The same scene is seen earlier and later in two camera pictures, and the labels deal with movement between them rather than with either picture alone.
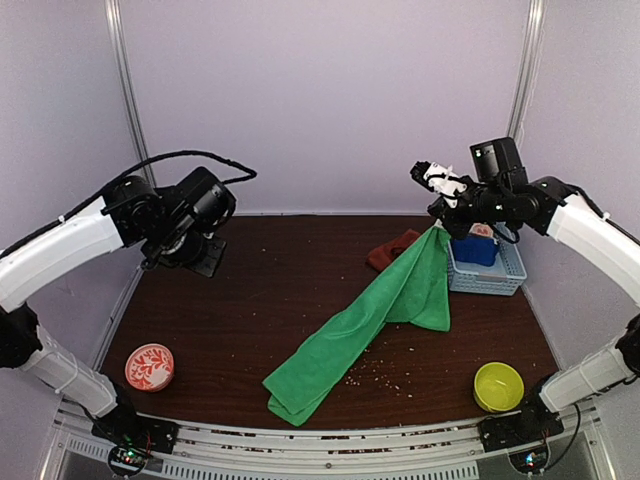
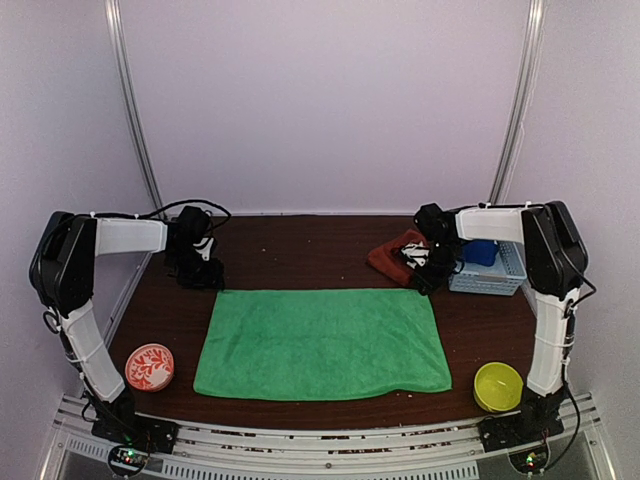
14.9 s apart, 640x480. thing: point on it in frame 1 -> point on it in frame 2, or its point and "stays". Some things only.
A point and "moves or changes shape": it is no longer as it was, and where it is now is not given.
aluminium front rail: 223,451 stays
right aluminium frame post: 529,68 stays
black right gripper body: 490,205 -> 444,255
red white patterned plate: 149,367 stays
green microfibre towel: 415,290 moves or changes shape
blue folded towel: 476,249 stays
